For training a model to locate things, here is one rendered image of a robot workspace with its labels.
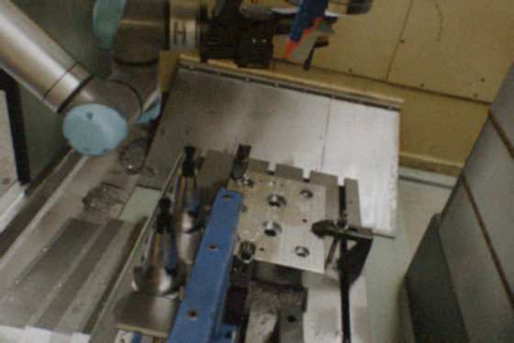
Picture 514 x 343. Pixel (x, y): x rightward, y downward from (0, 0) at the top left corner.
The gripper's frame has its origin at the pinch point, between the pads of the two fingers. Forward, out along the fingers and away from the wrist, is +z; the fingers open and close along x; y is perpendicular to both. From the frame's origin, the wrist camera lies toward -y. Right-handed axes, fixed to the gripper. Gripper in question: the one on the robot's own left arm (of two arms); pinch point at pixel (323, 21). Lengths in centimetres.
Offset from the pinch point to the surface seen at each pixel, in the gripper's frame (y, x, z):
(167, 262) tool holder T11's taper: 16.6, 36.4, -24.4
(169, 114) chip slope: 66, -88, -25
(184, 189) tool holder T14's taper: 14.5, 25.5, -22.4
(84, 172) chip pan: 73, -60, -52
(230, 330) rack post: 52, 20, -13
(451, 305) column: 61, 9, 40
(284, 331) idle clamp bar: 47, 24, -5
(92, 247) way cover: 68, -20, -44
